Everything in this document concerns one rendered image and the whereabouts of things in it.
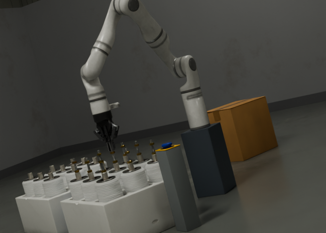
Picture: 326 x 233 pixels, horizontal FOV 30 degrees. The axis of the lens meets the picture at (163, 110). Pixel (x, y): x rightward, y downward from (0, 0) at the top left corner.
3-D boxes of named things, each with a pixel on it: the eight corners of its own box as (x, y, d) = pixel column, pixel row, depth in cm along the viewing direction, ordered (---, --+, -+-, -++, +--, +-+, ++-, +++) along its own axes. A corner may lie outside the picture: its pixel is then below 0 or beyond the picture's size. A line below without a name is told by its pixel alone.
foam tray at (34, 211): (92, 206, 319) (83, 173, 318) (131, 209, 287) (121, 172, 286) (24, 233, 297) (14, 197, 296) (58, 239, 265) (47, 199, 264)
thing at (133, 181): (128, 217, 239) (116, 173, 238) (149, 209, 244) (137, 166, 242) (138, 220, 231) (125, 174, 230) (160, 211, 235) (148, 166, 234)
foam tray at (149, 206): (147, 210, 274) (137, 172, 273) (198, 215, 242) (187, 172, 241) (71, 242, 253) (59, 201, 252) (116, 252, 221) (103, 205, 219)
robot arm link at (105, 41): (85, 44, 245) (97, 46, 239) (115, -13, 249) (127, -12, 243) (101, 55, 251) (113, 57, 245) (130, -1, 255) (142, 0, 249)
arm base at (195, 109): (195, 127, 280) (186, 91, 279) (213, 123, 276) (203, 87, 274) (187, 132, 272) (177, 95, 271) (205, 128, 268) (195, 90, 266)
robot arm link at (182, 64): (195, 53, 273) (205, 89, 274) (178, 57, 278) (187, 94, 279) (185, 55, 265) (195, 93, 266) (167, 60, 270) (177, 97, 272)
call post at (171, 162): (190, 224, 232) (170, 146, 230) (202, 225, 226) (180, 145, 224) (176, 230, 228) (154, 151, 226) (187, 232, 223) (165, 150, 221)
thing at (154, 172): (184, 201, 242) (172, 157, 241) (164, 209, 237) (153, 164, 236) (171, 200, 250) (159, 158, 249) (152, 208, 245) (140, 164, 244)
